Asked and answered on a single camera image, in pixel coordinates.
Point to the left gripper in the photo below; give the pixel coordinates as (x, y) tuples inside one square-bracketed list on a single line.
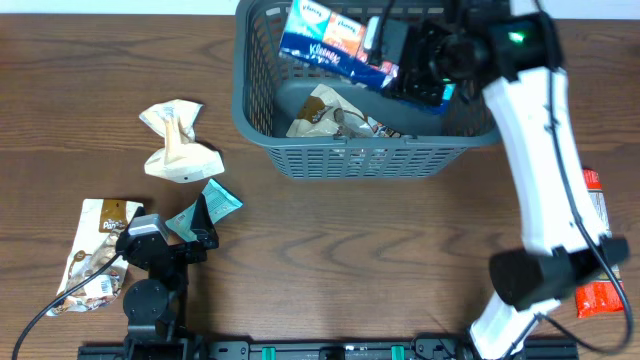
[(204, 232)]

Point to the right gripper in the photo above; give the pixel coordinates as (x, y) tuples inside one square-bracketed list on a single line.
[(417, 87)]

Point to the teal snack packet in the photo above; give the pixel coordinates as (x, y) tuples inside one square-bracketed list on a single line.
[(220, 203)]

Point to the cream snack pouch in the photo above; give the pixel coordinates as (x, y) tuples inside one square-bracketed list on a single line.
[(182, 159)]

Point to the Kleenex tissue multipack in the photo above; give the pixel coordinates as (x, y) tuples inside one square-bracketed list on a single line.
[(319, 36)]

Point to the pantree snack bag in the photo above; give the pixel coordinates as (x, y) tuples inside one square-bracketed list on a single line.
[(325, 113), (101, 223)]

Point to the orange pasta packet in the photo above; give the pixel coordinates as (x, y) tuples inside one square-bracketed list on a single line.
[(598, 296)]

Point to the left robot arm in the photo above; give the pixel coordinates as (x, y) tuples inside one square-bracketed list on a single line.
[(156, 306)]

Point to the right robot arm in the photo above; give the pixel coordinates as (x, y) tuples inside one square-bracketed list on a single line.
[(515, 63)]

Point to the grey plastic basket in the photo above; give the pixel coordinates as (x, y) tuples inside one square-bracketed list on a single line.
[(269, 90)]

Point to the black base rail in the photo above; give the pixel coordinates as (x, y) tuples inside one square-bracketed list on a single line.
[(422, 348)]

